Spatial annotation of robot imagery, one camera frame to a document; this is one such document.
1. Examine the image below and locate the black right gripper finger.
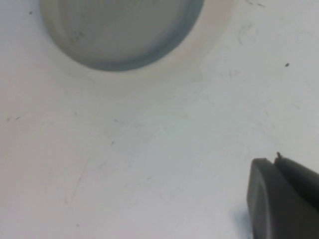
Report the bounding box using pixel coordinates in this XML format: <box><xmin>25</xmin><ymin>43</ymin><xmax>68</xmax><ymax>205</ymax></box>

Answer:
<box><xmin>246</xmin><ymin>151</ymin><xmax>319</xmax><ymax>239</ymax></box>

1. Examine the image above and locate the white round plate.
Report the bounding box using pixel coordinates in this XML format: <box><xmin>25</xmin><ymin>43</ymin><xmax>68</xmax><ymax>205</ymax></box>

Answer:
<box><xmin>39</xmin><ymin>0</ymin><xmax>205</xmax><ymax>73</ymax></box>

